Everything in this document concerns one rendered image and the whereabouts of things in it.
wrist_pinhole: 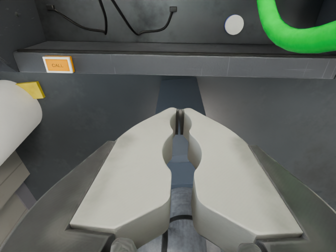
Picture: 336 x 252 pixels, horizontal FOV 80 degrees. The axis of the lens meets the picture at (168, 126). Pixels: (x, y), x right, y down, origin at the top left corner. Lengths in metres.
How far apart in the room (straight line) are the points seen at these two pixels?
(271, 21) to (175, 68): 0.25
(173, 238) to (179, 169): 0.22
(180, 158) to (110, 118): 1.00
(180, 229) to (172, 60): 0.43
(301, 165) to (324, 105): 0.57
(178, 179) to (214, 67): 0.39
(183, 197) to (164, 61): 0.41
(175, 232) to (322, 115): 1.51
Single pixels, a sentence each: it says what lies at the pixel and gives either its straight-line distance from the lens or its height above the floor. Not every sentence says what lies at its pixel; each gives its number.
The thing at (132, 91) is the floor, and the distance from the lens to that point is 1.48.
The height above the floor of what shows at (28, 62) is 0.95.
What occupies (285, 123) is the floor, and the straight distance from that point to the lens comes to 1.77.
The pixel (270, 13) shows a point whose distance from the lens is 0.20.
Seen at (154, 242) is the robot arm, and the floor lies 1.07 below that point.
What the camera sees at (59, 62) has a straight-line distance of 0.45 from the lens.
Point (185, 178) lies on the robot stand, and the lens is 0.67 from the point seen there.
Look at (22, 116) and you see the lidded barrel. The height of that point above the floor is 0.21.
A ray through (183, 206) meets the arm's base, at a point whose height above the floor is 0.96.
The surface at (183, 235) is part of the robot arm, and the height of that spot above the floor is 1.05.
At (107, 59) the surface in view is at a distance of 0.42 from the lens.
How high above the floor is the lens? 1.34
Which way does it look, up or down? 58 degrees down
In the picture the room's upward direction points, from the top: 176 degrees counter-clockwise
